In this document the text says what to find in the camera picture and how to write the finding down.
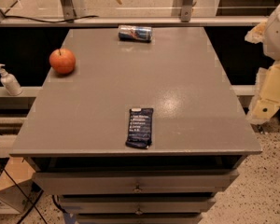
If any blue rxbar wrapper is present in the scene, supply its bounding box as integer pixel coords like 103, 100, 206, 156
125, 108, 154, 149

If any black cable on ledge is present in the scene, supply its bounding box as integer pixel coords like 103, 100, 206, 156
3, 14, 99, 24

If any black floor cable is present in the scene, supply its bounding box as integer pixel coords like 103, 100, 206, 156
0, 147, 49, 224

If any white pump bottle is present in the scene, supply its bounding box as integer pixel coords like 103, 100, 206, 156
0, 63, 22, 96

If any grey metal bracket left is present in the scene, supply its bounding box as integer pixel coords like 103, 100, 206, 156
60, 0, 76, 22

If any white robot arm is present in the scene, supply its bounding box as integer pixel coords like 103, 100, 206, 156
245, 4, 280, 125

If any grey drawer cabinet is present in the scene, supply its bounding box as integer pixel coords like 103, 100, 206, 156
12, 27, 261, 224

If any cardboard box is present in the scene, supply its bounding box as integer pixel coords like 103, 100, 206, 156
0, 157, 35, 215

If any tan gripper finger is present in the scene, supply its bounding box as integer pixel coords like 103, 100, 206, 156
245, 21, 266, 44
246, 61, 280, 125

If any red apple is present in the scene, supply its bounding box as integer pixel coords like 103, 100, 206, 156
49, 49, 76, 75

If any red bull can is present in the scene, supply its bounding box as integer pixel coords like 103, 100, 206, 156
118, 25, 152, 43

